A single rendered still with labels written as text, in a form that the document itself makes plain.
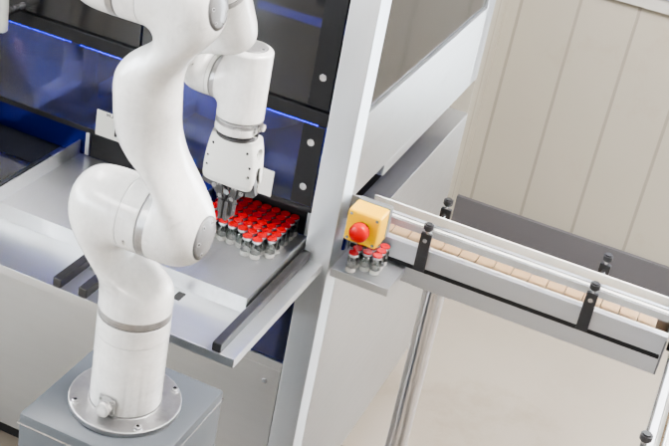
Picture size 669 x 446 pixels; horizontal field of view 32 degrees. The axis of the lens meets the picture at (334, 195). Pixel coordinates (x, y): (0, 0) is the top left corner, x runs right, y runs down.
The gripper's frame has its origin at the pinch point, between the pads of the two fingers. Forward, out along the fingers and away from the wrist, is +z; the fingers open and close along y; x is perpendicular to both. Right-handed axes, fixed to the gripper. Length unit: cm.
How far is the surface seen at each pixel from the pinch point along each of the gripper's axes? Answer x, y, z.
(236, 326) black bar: 5.0, -7.6, 20.2
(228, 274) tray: -12.3, 2.8, 22.0
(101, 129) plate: -28, 44, 10
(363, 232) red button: -24.9, -19.3, 9.5
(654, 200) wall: -229, -66, 74
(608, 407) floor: -147, -75, 110
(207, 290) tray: -2.2, 2.3, 20.2
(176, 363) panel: -28, 19, 61
